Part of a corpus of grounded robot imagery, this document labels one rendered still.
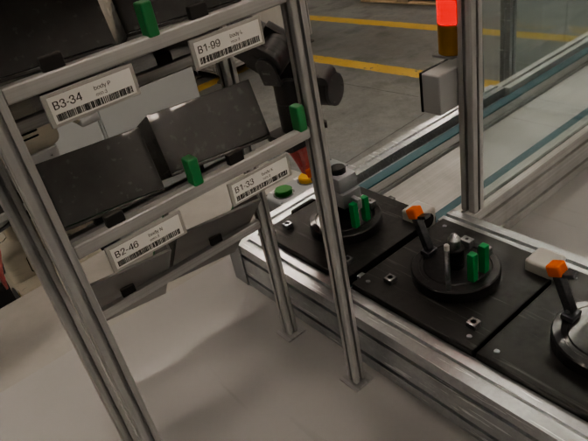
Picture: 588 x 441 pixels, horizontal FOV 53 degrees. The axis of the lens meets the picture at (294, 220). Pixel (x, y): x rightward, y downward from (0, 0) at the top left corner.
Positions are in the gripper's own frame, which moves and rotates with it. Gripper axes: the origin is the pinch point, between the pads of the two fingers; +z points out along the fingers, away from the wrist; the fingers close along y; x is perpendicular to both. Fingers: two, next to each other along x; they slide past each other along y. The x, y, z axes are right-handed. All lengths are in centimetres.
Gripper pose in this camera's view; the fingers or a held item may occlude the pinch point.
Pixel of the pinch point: (304, 169)
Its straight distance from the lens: 117.2
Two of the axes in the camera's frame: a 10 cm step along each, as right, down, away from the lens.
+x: -6.3, -3.2, 7.1
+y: 7.6, -4.6, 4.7
